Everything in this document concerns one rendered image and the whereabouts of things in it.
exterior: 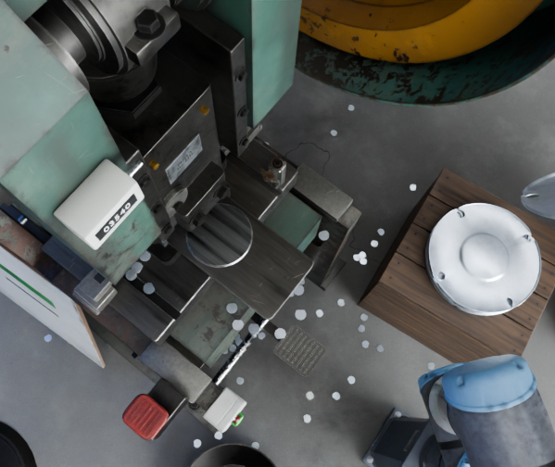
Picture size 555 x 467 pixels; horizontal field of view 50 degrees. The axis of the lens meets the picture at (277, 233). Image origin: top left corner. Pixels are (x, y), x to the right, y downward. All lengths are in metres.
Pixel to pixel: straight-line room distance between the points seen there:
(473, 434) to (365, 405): 1.06
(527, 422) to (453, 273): 0.80
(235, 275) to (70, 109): 0.66
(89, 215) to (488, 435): 0.55
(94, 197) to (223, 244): 0.57
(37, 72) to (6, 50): 0.02
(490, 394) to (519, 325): 0.84
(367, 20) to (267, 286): 0.48
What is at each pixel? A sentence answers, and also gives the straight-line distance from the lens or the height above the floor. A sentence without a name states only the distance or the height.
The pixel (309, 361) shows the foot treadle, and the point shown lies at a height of 0.16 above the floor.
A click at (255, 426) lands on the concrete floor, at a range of 1.84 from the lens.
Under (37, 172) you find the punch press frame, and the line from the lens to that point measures 0.51.
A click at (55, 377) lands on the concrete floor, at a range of 1.94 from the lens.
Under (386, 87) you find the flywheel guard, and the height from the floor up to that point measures 1.00.
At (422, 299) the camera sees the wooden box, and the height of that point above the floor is 0.35.
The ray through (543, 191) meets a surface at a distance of 1.16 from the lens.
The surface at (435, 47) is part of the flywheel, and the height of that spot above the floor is 1.13.
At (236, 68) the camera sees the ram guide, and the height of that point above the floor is 1.23.
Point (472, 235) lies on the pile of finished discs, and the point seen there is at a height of 0.39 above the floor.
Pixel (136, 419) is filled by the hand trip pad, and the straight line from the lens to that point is 1.10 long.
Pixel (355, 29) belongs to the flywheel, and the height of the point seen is 1.06.
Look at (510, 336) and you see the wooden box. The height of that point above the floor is 0.35.
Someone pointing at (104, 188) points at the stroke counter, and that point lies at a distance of 0.56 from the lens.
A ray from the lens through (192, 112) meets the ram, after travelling 0.78.
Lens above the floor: 1.84
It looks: 73 degrees down
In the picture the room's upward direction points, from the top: 6 degrees clockwise
